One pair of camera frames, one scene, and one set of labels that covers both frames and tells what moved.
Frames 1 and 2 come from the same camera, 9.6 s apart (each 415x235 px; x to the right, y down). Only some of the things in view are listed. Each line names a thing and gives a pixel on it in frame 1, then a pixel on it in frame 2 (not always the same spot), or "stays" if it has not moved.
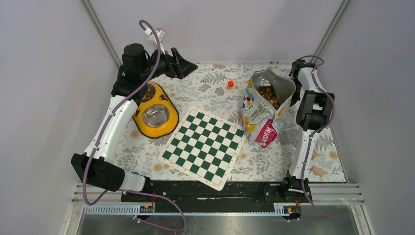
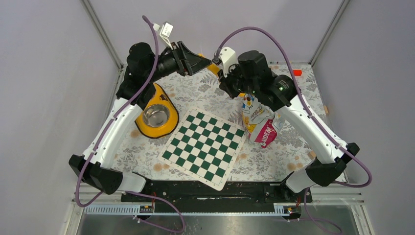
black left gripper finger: [186, 67] → [191, 57]
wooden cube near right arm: [315, 155] stays
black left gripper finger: [185, 68] → [195, 68]
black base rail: [176, 190] stays
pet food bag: [266, 98] stays
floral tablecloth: [217, 90] stays
